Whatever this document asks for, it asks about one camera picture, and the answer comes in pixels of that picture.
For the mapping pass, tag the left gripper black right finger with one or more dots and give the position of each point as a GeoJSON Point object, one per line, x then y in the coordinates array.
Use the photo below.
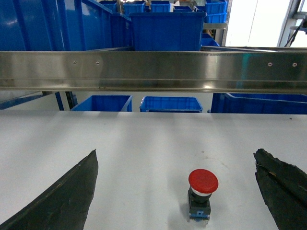
{"type": "Point", "coordinates": [284, 190]}

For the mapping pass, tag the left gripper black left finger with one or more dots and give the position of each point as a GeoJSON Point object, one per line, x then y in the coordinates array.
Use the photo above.
{"type": "Point", "coordinates": [64, 205]}

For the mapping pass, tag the red mushroom push button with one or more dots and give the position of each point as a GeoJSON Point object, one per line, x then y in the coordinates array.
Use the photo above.
{"type": "Point", "coordinates": [202, 183]}

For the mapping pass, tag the large blue crate on shelf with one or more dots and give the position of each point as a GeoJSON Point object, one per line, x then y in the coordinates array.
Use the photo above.
{"type": "Point", "coordinates": [61, 25]}

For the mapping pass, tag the blue bin centre on shelf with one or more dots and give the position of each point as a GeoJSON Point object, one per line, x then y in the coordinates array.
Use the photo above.
{"type": "Point", "coordinates": [167, 31]}

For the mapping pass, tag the blue bin below rail right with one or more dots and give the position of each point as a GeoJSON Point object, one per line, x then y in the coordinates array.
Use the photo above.
{"type": "Point", "coordinates": [256, 103]}

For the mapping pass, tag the blue bin below rail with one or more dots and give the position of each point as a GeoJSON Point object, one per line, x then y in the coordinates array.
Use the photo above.
{"type": "Point", "coordinates": [167, 104]}
{"type": "Point", "coordinates": [256, 103]}
{"type": "Point", "coordinates": [106, 103]}

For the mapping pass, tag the blue bin below rail left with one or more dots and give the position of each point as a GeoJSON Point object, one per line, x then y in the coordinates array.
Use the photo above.
{"type": "Point", "coordinates": [106, 103]}

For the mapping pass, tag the stainless steel shelf rail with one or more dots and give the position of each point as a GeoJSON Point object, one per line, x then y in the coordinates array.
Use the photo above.
{"type": "Point", "coordinates": [212, 69]}

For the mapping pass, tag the blue bin below rail centre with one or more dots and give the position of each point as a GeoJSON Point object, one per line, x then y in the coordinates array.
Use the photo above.
{"type": "Point", "coordinates": [167, 104]}

